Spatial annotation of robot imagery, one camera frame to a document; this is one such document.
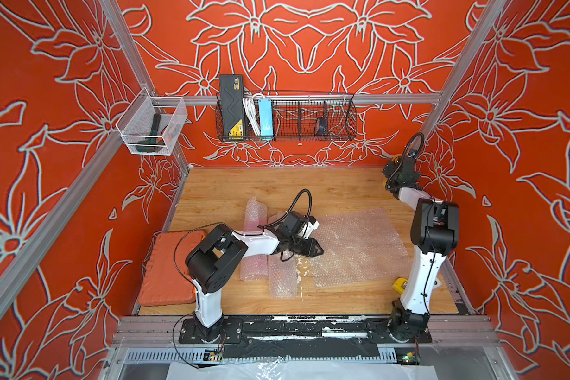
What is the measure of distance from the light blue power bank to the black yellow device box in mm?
73

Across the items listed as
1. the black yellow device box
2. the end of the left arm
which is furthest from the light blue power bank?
the end of the left arm

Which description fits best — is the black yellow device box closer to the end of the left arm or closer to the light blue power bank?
the light blue power bank

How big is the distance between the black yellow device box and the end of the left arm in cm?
41

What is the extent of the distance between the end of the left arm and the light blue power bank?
1.13 feet

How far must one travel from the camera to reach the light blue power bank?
35.4 inches

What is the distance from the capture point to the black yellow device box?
2.85 ft

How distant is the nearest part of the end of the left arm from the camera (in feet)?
2.41
